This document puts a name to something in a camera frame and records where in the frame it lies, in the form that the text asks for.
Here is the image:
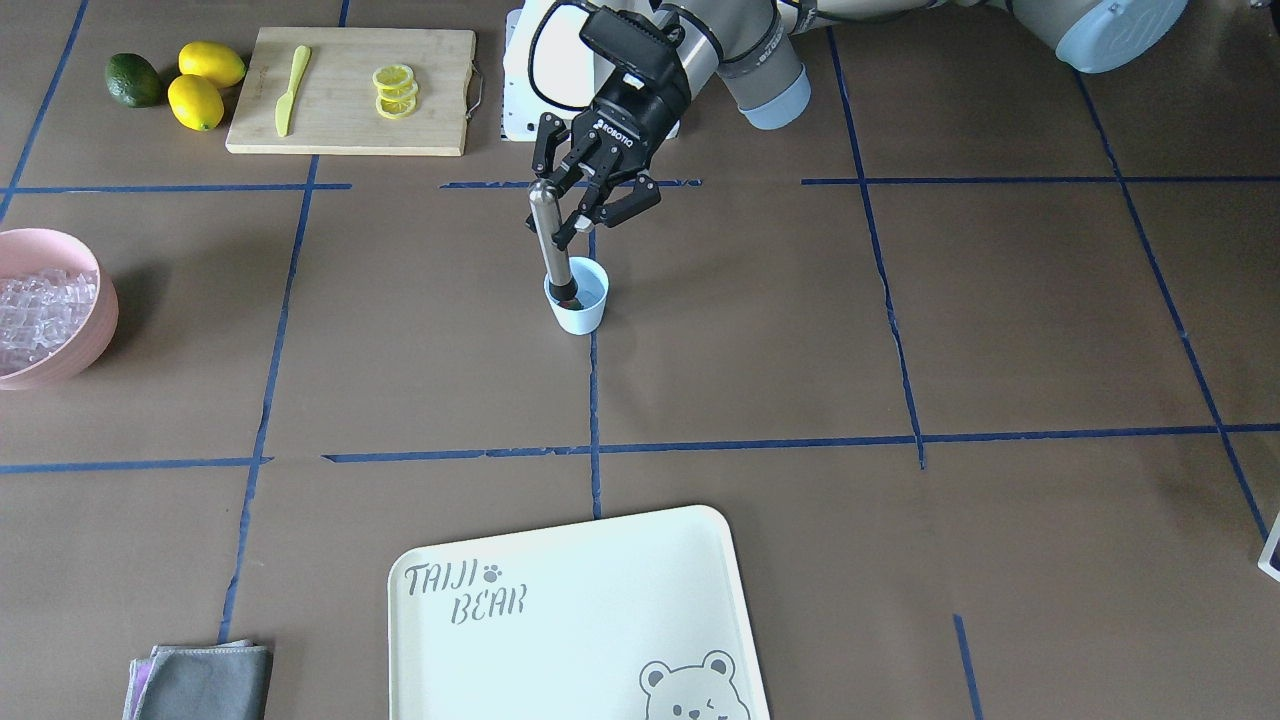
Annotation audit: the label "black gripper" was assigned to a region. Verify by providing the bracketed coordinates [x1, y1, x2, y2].
[531, 72, 692, 251]

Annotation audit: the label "steel muddler black tip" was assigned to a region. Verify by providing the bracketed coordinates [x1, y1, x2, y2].
[527, 179, 582, 311]

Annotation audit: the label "clear ice cubes pile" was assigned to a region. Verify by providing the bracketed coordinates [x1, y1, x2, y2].
[1, 268, 100, 375]

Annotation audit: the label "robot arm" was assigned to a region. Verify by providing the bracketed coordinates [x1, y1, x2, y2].
[522, 1, 1188, 251]

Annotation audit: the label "light blue cup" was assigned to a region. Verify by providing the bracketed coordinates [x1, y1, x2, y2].
[543, 256, 611, 334]

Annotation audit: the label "lemon slices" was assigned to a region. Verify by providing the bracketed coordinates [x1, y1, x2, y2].
[372, 64, 419, 120]

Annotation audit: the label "wooden cutting board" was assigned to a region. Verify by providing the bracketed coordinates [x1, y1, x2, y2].
[225, 27, 477, 158]

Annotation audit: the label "yellow plastic knife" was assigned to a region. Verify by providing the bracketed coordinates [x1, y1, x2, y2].
[274, 45, 312, 138]

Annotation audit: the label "yellow lemon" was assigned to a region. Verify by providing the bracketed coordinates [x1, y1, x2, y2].
[178, 41, 247, 90]
[166, 74, 225, 132]

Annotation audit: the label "cream bear tray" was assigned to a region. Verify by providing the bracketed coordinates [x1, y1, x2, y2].
[387, 505, 771, 719]

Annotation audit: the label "green avocado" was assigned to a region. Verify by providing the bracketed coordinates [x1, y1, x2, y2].
[104, 53, 164, 109]

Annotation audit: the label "pink bowl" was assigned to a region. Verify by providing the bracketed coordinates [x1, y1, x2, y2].
[3, 228, 119, 391]

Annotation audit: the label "folded grey cloth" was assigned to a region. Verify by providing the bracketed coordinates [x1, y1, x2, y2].
[122, 641, 273, 719]

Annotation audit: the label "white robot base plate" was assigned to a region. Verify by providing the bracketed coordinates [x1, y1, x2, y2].
[502, 1, 614, 142]

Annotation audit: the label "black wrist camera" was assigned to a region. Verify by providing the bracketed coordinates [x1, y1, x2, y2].
[579, 6, 684, 85]

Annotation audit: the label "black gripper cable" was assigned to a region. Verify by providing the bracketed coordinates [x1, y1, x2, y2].
[527, 0, 602, 111]

